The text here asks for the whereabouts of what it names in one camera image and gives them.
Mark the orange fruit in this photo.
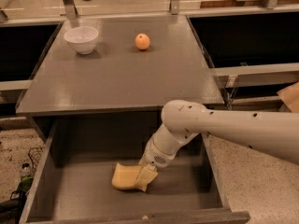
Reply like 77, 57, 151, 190
135, 34, 150, 50

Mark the white gripper with vent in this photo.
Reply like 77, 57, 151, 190
135, 138, 176, 191

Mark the metal post left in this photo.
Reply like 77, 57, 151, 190
63, 0, 78, 20

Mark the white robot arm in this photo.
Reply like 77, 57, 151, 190
135, 100, 299, 190

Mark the green plastic bottle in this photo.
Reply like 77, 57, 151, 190
17, 163, 34, 192

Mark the white ceramic bowl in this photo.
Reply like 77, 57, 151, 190
64, 26, 99, 54

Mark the yellow wavy sponge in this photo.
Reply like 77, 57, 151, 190
111, 163, 141, 190

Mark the grey cabinet counter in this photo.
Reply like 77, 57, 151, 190
15, 14, 225, 142

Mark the open grey top drawer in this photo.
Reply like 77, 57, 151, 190
21, 111, 250, 224

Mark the black wire basket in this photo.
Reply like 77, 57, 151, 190
28, 147, 44, 172

